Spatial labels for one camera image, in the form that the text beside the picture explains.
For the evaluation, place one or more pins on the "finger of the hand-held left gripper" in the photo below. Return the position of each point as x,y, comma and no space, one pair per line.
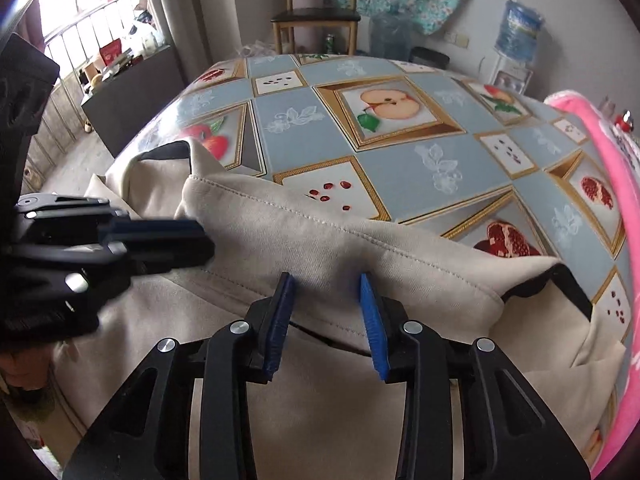
165,257
150,230

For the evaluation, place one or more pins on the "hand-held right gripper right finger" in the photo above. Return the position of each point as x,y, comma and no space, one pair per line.
372,330

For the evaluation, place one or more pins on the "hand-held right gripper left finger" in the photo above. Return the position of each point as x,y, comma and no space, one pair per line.
277,330

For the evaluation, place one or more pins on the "cream zip jacket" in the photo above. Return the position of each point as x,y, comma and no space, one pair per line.
325,230

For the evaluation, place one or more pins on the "metal window railing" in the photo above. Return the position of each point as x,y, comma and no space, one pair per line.
85,25

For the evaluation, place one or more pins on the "red box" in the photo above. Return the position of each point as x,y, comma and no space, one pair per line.
111,52

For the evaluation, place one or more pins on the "dark cabinet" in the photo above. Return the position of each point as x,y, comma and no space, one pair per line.
140,100

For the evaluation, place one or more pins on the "fruit-printed tablecloth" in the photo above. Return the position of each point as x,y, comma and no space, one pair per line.
400,180

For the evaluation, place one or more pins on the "beige curtain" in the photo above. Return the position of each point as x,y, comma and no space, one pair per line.
200,10

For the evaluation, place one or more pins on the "crumpled white plastic bag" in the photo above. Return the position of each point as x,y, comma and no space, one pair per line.
257,50

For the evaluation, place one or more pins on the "green can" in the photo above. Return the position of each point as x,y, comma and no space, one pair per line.
330,44

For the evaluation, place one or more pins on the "wooden chair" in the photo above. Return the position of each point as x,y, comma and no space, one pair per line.
315,17

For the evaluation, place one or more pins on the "black bin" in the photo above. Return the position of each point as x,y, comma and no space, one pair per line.
430,57

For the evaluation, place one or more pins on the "white water dispenser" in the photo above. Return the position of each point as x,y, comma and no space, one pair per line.
512,77

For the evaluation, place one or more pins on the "empty clear water jug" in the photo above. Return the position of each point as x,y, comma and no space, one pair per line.
392,32

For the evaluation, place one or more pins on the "blue water bottle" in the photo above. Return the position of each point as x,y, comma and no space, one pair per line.
520,32

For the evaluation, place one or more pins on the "wall socket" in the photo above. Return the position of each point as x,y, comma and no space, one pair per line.
457,38

